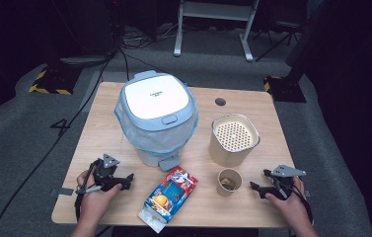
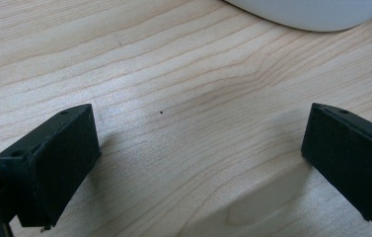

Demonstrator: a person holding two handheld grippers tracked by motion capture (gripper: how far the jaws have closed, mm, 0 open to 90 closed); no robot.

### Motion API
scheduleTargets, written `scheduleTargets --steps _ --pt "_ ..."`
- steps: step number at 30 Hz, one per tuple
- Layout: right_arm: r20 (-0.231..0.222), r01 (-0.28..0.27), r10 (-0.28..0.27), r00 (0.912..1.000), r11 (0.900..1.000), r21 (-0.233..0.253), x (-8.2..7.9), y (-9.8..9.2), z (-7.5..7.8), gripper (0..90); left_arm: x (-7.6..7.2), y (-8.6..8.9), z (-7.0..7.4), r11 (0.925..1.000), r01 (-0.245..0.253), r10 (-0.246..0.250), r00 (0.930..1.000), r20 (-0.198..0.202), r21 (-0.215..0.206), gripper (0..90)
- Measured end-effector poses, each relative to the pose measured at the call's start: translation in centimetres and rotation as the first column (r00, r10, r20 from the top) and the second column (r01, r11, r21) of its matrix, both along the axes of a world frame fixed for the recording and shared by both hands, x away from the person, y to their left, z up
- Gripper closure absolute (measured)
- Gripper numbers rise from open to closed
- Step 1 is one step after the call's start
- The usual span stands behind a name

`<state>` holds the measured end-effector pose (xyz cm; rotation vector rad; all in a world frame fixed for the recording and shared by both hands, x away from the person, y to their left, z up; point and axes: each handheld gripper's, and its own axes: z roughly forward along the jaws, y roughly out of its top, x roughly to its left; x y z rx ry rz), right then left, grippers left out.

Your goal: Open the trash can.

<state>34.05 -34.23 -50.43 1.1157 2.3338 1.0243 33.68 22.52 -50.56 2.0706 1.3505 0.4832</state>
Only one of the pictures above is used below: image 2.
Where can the white and blue pedal bin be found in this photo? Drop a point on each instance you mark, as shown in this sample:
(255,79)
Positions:
(305,13)

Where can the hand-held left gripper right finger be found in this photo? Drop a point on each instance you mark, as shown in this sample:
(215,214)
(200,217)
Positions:
(354,164)

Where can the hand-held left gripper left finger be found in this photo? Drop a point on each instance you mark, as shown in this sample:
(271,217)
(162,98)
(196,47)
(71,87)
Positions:
(55,164)

